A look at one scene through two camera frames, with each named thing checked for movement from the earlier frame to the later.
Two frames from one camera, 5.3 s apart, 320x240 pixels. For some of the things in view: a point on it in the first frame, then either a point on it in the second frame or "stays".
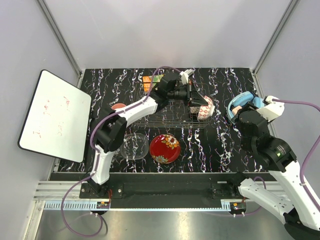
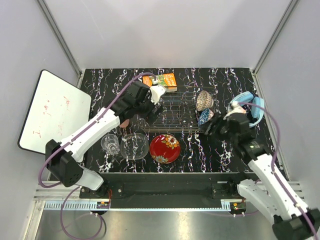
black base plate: [176, 190] stays
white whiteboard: [57, 123] stays
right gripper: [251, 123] to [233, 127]
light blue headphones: [241, 98] stays
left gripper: [197, 100] to [153, 115]
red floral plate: [165, 149] stays
